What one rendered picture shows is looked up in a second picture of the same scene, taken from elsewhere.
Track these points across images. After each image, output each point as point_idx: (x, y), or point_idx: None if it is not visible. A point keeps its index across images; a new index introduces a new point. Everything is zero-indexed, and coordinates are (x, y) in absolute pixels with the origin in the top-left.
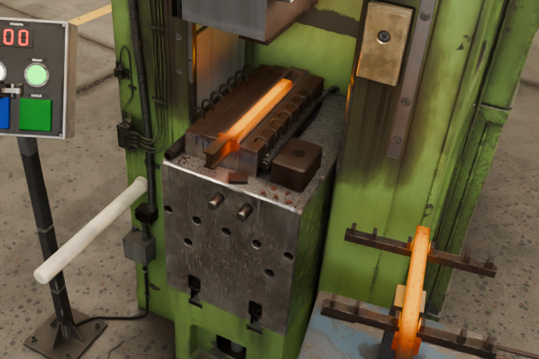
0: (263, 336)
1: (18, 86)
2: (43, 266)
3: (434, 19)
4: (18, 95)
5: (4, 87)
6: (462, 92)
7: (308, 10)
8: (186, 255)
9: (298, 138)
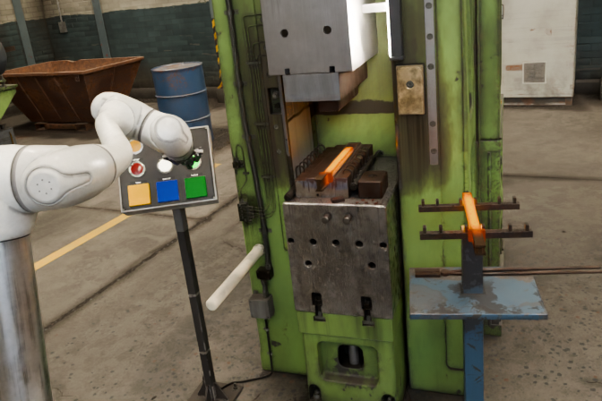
0: (376, 327)
1: (201, 148)
2: (211, 296)
3: (436, 66)
4: (202, 153)
5: (194, 149)
6: (465, 106)
7: (354, 96)
8: (308, 275)
9: None
